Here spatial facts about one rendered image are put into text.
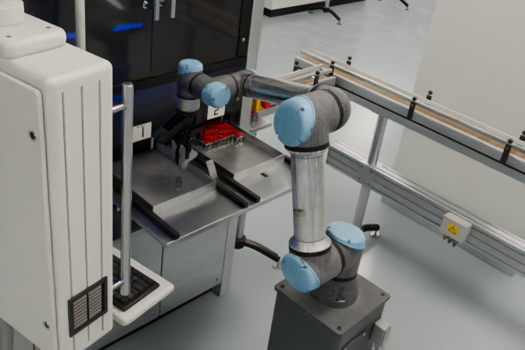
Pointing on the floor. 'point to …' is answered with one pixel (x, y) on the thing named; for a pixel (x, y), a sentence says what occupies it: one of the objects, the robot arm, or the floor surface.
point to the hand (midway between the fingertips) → (178, 164)
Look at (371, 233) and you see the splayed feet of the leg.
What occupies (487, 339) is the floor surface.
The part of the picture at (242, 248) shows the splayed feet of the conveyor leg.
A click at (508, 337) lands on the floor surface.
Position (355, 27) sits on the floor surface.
